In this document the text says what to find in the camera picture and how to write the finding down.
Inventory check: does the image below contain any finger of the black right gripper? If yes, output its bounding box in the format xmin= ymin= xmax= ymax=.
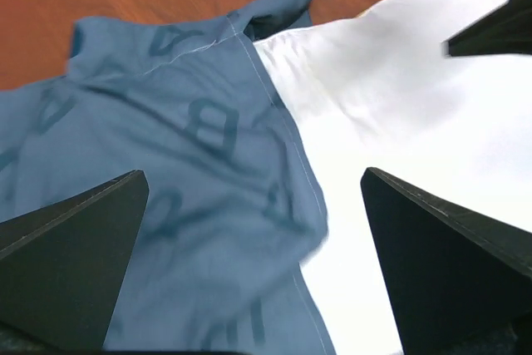
xmin=446 ymin=0 xmax=531 ymax=57

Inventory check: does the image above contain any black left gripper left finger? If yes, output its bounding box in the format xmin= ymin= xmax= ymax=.
xmin=1 ymin=170 xmax=149 ymax=351

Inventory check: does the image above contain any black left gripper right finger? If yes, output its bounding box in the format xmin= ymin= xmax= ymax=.
xmin=361 ymin=167 xmax=531 ymax=354

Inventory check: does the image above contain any white pillow with yellow edge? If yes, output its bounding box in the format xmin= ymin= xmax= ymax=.
xmin=254 ymin=0 xmax=531 ymax=354

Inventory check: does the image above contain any blue letter print pillowcase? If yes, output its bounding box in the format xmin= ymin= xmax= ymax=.
xmin=1 ymin=0 xmax=334 ymax=354

